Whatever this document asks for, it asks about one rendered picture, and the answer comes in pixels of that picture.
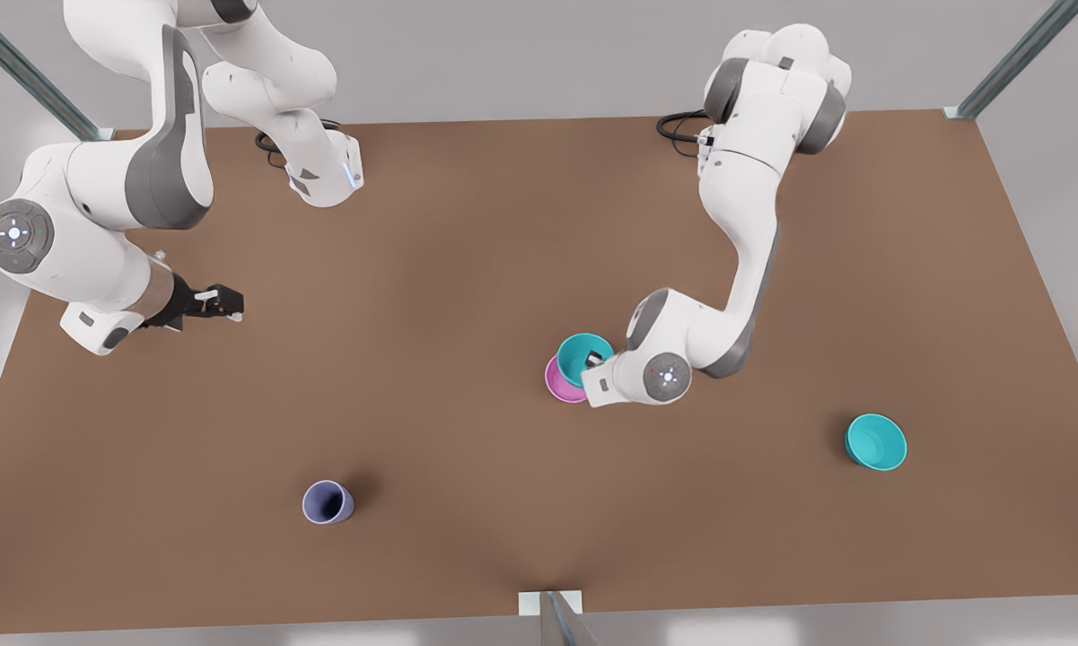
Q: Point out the teal blue bowl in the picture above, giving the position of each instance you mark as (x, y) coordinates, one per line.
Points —
(576, 352)
(875, 441)

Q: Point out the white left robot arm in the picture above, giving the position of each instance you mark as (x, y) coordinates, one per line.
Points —
(745, 197)

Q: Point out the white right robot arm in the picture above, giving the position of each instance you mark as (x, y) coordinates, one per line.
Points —
(99, 179)

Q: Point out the pink bowl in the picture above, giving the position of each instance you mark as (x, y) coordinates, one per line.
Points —
(558, 381)

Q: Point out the purple cup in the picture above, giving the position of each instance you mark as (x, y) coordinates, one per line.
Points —
(328, 502)

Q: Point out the silver frame post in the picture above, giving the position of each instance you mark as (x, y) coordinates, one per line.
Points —
(1014, 58)
(27, 76)
(556, 615)

